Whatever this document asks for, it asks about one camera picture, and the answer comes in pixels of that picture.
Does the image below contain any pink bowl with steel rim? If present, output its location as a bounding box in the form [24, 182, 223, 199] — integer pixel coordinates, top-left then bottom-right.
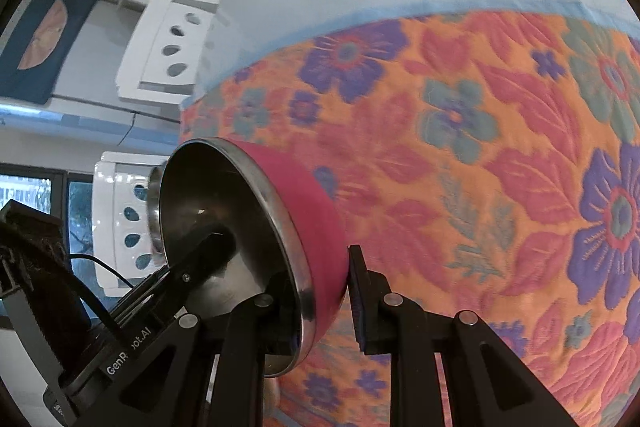
[157, 137, 349, 379]

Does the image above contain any black cable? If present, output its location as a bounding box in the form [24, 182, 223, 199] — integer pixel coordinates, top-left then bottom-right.
[67, 253, 132, 343]

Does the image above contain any window with black frame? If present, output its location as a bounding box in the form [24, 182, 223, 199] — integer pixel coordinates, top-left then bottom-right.
[0, 162, 96, 328]

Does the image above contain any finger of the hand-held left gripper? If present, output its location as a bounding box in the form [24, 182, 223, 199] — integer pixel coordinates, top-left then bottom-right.
[147, 229, 240, 305]

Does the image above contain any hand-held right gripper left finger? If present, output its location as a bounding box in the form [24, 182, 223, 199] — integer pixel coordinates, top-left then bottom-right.
[80, 279, 302, 427]

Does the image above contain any orange floral tablecloth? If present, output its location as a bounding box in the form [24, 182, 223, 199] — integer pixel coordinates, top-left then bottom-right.
[179, 0, 640, 427]

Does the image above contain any dark blue wall hanging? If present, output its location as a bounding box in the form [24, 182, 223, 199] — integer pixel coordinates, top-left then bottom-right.
[0, 0, 103, 105]

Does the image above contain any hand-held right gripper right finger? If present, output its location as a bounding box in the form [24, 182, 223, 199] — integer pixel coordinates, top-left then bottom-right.
[348, 244, 576, 427]

